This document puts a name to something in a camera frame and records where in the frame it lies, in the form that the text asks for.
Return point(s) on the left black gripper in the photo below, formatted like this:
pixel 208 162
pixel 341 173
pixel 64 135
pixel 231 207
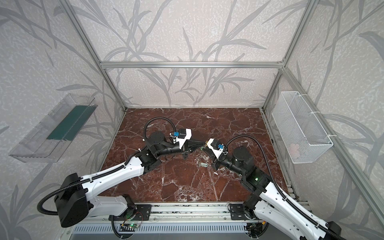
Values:
pixel 186 150

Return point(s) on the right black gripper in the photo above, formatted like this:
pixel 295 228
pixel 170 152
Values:
pixel 211 153

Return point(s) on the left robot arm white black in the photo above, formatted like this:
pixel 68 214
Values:
pixel 80 196

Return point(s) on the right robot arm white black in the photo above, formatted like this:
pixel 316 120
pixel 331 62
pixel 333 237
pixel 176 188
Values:
pixel 268 202

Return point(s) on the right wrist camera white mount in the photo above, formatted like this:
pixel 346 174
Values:
pixel 217 147

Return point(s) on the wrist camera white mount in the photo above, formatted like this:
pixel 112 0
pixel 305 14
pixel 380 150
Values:
pixel 181 136
pixel 217 147

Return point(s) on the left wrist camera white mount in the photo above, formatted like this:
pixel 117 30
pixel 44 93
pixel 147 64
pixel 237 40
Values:
pixel 181 136

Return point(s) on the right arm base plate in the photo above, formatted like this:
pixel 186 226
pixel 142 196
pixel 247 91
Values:
pixel 238 213

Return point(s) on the aluminium front rail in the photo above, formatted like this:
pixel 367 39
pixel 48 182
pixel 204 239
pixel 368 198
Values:
pixel 186 213

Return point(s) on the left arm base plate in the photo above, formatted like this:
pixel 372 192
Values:
pixel 137 213

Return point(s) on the white wire mesh basket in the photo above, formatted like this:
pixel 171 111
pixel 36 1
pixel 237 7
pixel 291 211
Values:
pixel 301 131

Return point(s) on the aluminium frame crossbar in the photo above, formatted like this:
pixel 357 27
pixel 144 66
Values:
pixel 158 65

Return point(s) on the clear plastic wall bin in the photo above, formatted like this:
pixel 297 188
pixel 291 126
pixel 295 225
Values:
pixel 47 142

